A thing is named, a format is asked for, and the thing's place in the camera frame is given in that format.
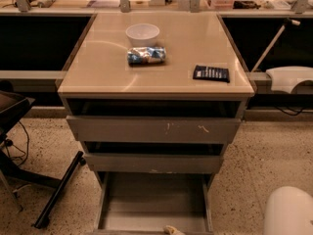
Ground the black floor cable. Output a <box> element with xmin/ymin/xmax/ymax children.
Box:
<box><xmin>3</xmin><ymin>119</ymin><xmax>31</xmax><ymax>166</ymax></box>

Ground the grey drawer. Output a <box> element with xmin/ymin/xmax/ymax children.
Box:
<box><xmin>85</xmin><ymin>153</ymin><xmax>223</xmax><ymax>174</ymax></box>
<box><xmin>67</xmin><ymin>116</ymin><xmax>241</xmax><ymax>144</ymax></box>
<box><xmin>86</xmin><ymin>172</ymin><xmax>214</xmax><ymax>235</ymax></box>

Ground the white bowl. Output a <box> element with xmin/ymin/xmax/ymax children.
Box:
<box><xmin>125</xmin><ymin>23</ymin><xmax>159</xmax><ymax>47</ymax></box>

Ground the grey middle drawer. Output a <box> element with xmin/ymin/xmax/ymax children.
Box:
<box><xmin>85</xmin><ymin>153</ymin><xmax>223</xmax><ymax>174</ymax></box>

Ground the white dustpan with handle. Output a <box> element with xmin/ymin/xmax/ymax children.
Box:
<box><xmin>248</xmin><ymin>18</ymin><xmax>313</xmax><ymax>94</ymax></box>

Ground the blue white snack bag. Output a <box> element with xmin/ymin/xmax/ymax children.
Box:
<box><xmin>127</xmin><ymin>47</ymin><xmax>166</xmax><ymax>65</ymax></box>

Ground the grey top drawer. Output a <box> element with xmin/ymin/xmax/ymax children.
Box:
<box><xmin>67</xmin><ymin>116</ymin><xmax>241</xmax><ymax>144</ymax></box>

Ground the grey bottom drawer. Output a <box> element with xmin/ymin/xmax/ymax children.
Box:
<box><xmin>86</xmin><ymin>172</ymin><xmax>214</xmax><ymax>235</ymax></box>

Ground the black cart stand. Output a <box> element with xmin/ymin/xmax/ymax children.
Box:
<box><xmin>0</xmin><ymin>89</ymin><xmax>87</xmax><ymax>229</ymax></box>

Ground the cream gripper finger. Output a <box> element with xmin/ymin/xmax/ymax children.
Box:
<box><xmin>163</xmin><ymin>225</ymin><xmax>186</xmax><ymax>235</ymax></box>

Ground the grey drawer cabinet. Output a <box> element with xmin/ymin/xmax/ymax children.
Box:
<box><xmin>57</xmin><ymin>11</ymin><xmax>256</xmax><ymax>188</ymax></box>

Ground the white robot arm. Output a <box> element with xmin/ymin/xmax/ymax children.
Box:
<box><xmin>261</xmin><ymin>186</ymin><xmax>313</xmax><ymax>235</ymax></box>

